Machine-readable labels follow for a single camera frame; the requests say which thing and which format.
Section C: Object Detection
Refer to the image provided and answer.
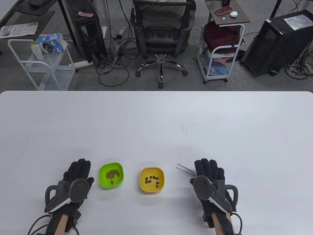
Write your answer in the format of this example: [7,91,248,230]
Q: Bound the red phone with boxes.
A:
[214,7,233,15]

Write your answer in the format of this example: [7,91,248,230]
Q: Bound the tangle of black cables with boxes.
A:
[95,0,137,87]

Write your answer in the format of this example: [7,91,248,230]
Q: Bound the green dish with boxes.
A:
[99,162,124,190]

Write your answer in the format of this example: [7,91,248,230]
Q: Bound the grey left hand controller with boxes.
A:
[45,178,90,213]

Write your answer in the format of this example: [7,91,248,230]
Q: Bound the folded newspaper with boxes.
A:
[0,22,39,39]

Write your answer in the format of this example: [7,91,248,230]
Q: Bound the black left glove cable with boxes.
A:
[27,213,80,235]

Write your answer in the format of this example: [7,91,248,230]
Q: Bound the pile of coffee beans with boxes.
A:
[145,176,161,188]

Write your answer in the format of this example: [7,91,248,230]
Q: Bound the blue bag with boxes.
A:
[204,49,230,76]

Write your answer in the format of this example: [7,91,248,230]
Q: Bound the white wire cart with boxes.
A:
[7,38,76,91]

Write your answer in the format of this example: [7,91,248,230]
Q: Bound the black mesh office chair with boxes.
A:
[130,0,196,89]

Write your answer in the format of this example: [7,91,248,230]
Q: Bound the grey hand controller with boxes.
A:
[45,178,90,213]
[193,176,239,213]

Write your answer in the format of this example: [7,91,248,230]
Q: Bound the metal tweezers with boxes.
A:
[175,164,198,176]

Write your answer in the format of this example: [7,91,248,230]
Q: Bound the yellow small dish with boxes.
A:
[139,167,165,194]

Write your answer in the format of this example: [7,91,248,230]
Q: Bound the black closed computer tower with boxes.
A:
[239,10,313,77]

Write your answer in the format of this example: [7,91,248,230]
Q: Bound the black desk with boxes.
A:
[0,0,86,63]

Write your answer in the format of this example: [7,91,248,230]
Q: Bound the person's right forearm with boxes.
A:
[208,212,236,235]

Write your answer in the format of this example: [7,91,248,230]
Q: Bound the clear plastic bag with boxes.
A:
[284,14,313,31]

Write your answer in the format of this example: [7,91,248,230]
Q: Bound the person's right hand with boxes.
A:
[190,158,237,222]

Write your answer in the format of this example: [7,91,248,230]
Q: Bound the black right glove cable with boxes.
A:
[231,212,243,235]

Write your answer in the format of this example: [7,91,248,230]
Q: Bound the dark red backpack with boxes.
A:
[204,21,245,54]

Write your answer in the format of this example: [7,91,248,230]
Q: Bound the person's left hand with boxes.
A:
[46,159,95,221]

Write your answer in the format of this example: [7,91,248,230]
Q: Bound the black keyboard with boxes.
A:
[27,0,50,7]

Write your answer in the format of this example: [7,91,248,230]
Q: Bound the white rolling cart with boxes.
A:
[197,23,246,85]

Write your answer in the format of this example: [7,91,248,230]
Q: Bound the blue cardboard box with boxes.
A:
[36,33,66,54]

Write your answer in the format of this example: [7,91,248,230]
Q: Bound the grey right hand controller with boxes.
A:
[193,176,239,213]

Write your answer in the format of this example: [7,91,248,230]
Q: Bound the black desk leg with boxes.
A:
[269,0,284,19]

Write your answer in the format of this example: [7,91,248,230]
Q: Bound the brown side table top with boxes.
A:
[205,0,250,26]

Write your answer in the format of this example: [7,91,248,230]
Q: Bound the white tube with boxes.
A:
[69,60,94,69]

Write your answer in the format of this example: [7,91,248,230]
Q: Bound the black glove cable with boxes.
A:
[231,212,243,235]
[27,213,80,235]

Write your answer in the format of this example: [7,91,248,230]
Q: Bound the coiled black cables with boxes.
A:
[284,42,313,80]

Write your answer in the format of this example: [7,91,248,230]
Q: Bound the person's left forearm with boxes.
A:
[46,211,81,235]

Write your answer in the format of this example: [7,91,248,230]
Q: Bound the black open computer tower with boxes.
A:
[61,0,108,61]

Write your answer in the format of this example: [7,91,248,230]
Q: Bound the white plastic bottle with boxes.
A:
[31,44,44,60]

